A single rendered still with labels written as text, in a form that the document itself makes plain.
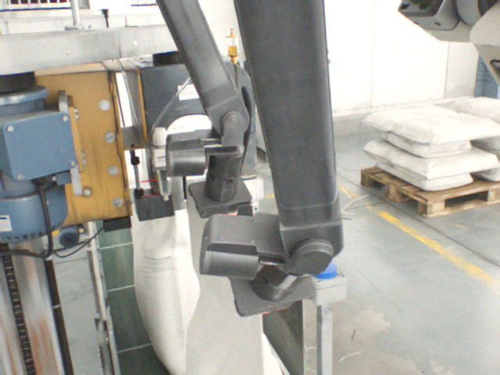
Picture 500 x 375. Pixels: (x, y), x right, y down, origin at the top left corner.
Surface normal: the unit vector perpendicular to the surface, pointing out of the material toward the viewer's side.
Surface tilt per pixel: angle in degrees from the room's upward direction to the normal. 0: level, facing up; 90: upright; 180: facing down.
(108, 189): 90
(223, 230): 33
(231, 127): 97
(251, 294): 46
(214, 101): 98
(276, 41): 121
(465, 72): 90
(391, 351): 0
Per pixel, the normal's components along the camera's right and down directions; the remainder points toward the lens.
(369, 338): -0.04, -0.94
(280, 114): -0.04, 0.77
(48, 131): 0.70, 0.21
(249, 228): 0.15, -0.63
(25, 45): 0.85, 0.14
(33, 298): 0.33, 0.29
